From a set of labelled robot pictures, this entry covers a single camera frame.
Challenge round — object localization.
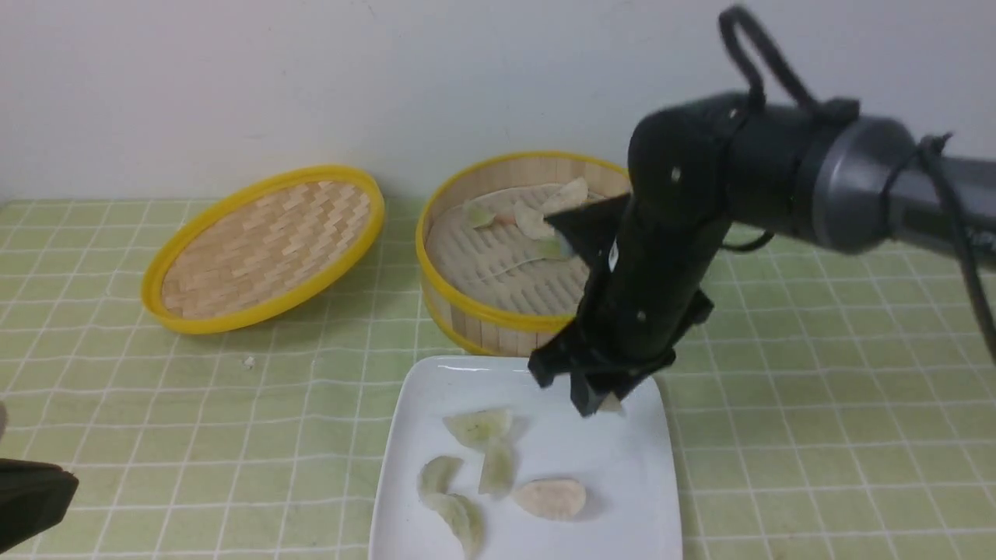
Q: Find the green dumpling plate upper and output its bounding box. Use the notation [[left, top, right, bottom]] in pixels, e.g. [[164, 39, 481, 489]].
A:
[[478, 437, 516, 497]]

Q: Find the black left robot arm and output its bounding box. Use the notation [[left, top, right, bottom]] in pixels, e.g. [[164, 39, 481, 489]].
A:
[[1, 460, 79, 553]]

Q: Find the white dumpling centre of steamer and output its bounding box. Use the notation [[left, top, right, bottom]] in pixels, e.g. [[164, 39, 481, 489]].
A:
[[512, 201, 557, 241]]

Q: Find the yellow rimmed bamboo steamer basket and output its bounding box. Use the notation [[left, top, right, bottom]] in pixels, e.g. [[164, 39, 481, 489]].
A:
[[414, 150, 630, 357]]

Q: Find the green dumpling plate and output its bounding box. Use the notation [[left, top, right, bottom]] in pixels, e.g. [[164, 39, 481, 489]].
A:
[[423, 493, 485, 559], [478, 437, 516, 497], [417, 455, 464, 501]]

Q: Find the white dumpling top of steamer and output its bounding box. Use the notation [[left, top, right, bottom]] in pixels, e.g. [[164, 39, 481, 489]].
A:
[[540, 177, 588, 215]]

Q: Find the green dumpling plate left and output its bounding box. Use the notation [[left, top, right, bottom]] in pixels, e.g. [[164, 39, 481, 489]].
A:
[[417, 455, 464, 501]]

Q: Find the small green dumpling in steamer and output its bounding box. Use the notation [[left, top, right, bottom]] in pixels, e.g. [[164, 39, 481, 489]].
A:
[[532, 236, 576, 260]]

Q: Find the green checkered tablecloth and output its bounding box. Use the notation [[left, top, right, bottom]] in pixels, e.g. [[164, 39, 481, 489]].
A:
[[1, 198, 994, 559]]

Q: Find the green dumpling plate bottom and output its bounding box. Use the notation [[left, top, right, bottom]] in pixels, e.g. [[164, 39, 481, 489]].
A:
[[423, 493, 485, 559]]

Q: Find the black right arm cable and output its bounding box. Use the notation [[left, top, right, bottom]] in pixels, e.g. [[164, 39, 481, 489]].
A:
[[717, 4, 996, 366]]

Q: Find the yellow rimmed bamboo steamer lid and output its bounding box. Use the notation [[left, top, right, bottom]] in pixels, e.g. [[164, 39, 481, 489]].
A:
[[140, 166, 387, 334]]

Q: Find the white square plate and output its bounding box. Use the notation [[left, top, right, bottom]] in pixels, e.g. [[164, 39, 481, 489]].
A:
[[369, 355, 683, 559]]

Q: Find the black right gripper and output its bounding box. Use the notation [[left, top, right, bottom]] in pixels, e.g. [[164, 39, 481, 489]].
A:
[[528, 194, 715, 418]]

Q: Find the small dumpling far left steamer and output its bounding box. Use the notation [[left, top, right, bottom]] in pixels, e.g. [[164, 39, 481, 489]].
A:
[[462, 201, 497, 229]]

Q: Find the pale dumpling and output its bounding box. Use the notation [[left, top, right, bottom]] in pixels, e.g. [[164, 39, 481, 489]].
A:
[[510, 478, 587, 521]]

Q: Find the white dumpling of steamer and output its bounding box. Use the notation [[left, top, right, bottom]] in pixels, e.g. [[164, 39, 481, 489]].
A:
[[512, 201, 557, 241], [540, 177, 588, 215]]

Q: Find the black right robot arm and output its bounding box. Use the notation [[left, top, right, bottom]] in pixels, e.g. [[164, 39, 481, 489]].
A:
[[528, 93, 995, 417]]

